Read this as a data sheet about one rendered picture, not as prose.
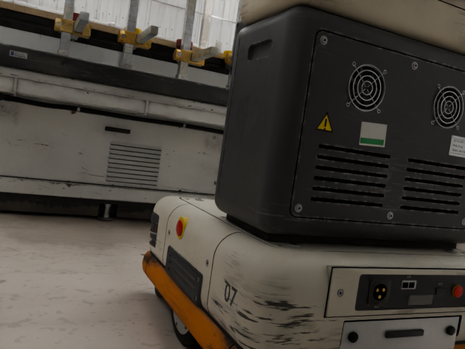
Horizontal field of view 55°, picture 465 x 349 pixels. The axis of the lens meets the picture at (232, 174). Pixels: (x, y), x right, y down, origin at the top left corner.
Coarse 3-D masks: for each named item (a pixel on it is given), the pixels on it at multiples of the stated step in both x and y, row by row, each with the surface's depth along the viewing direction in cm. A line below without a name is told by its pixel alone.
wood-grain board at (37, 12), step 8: (8, 8) 188; (16, 8) 189; (24, 8) 190; (32, 8) 191; (40, 16) 193; (48, 16) 194; (56, 16) 195; (96, 24) 203; (112, 32) 206; (152, 40) 214; (160, 40) 215; (168, 40) 217; (192, 48) 222; (200, 48) 224; (216, 56) 228
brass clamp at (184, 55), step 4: (176, 52) 198; (180, 52) 198; (184, 52) 199; (188, 52) 199; (192, 52) 200; (176, 56) 198; (180, 56) 198; (184, 56) 199; (188, 56) 200; (176, 60) 200; (180, 60) 199; (184, 60) 199; (188, 60) 200; (204, 60) 203; (192, 64) 205; (196, 64) 204; (200, 64) 202
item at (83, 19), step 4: (80, 12) 158; (84, 12) 158; (88, 12) 158; (80, 16) 158; (84, 16) 158; (88, 16) 159; (76, 20) 171; (80, 20) 159; (84, 20) 158; (88, 20) 159; (76, 24) 169; (80, 24) 166; (84, 24) 165; (76, 28) 174; (80, 28) 173; (80, 32) 179; (72, 36) 190; (72, 40) 195
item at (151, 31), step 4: (148, 28) 171; (152, 28) 168; (156, 28) 169; (144, 32) 177; (148, 32) 171; (152, 32) 168; (156, 32) 169; (140, 36) 182; (144, 36) 177; (148, 36) 174; (152, 36) 173; (136, 40) 189; (140, 40) 184; (144, 40) 183; (148, 40) 182
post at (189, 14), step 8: (192, 0) 198; (192, 8) 199; (192, 16) 199; (184, 24) 200; (192, 24) 200; (184, 32) 199; (184, 40) 199; (184, 48) 199; (184, 64) 200; (184, 72) 200
